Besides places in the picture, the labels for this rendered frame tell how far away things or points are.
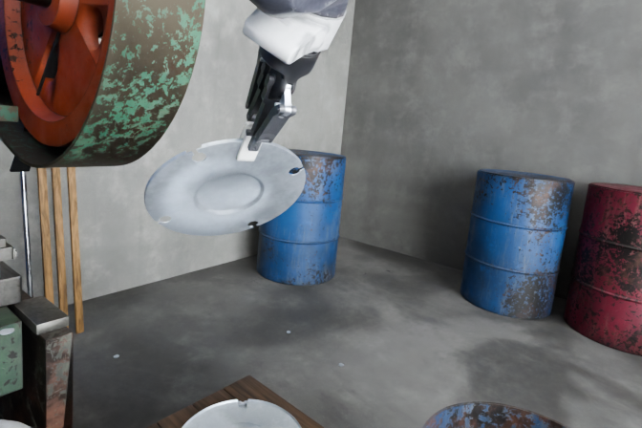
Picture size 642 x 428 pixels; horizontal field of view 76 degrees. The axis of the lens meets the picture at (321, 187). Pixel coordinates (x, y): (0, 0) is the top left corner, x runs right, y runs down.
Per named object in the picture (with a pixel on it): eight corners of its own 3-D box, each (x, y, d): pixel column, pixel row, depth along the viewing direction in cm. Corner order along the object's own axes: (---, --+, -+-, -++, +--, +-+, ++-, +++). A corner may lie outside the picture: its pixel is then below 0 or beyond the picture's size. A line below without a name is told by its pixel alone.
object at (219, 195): (319, 203, 88) (318, 201, 88) (282, 117, 63) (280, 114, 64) (192, 250, 88) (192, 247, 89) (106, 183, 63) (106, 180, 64)
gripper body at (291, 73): (331, 61, 51) (303, 114, 58) (312, 20, 56) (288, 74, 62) (275, 51, 48) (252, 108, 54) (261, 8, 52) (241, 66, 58)
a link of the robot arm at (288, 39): (333, -16, 52) (316, 21, 56) (238, -45, 46) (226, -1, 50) (367, 46, 46) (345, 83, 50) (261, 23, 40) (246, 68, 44)
